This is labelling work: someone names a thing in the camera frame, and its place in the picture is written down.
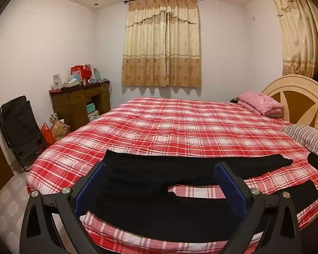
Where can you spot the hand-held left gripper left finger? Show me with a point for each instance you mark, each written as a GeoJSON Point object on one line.
{"type": "Point", "coordinates": [91, 187]}

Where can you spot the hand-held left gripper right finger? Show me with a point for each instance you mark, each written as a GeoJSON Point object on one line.
{"type": "Point", "coordinates": [233, 187]}

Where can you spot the black pants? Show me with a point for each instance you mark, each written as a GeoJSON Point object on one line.
{"type": "Point", "coordinates": [148, 174]}

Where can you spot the striped pillow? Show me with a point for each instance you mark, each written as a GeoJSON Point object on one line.
{"type": "Point", "coordinates": [304, 135]}

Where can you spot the cream wooden headboard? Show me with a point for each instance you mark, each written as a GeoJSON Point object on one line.
{"type": "Point", "coordinates": [296, 103]}

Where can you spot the red plastic bag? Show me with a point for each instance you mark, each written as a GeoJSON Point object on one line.
{"type": "Point", "coordinates": [47, 135]}

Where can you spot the teal box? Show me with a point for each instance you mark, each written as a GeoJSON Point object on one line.
{"type": "Point", "coordinates": [91, 107]}

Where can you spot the pink folded blanket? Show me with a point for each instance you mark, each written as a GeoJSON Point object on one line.
{"type": "Point", "coordinates": [259, 103]}

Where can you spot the brown wooden desk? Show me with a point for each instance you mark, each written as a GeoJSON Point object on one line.
{"type": "Point", "coordinates": [69, 105]}

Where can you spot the dark patterned cloth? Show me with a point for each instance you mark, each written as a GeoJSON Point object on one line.
{"type": "Point", "coordinates": [234, 100]}

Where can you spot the bed with red plaid sheet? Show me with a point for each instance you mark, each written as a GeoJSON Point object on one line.
{"type": "Point", "coordinates": [161, 127]}

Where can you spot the black folding chair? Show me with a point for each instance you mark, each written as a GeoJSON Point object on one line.
{"type": "Point", "coordinates": [18, 124]}

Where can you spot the flat red box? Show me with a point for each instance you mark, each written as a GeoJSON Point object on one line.
{"type": "Point", "coordinates": [58, 89]}

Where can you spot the white photo box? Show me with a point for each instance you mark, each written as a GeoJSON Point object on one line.
{"type": "Point", "coordinates": [56, 81]}

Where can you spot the light blue box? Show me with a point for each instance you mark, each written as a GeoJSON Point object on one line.
{"type": "Point", "coordinates": [96, 74]}

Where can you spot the red gift bag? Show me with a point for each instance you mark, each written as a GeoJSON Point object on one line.
{"type": "Point", "coordinates": [80, 71]}

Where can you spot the long beige patterned curtain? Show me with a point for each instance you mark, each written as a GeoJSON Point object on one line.
{"type": "Point", "coordinates": [296, 31]}

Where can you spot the beige patterned window curtain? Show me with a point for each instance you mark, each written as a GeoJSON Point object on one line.
{"type": "Point", "coordinates": [161, 45]}

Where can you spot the dark curtain rod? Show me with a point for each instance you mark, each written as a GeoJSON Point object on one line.
{"type": "Point", "coordinates": [137, 0]}

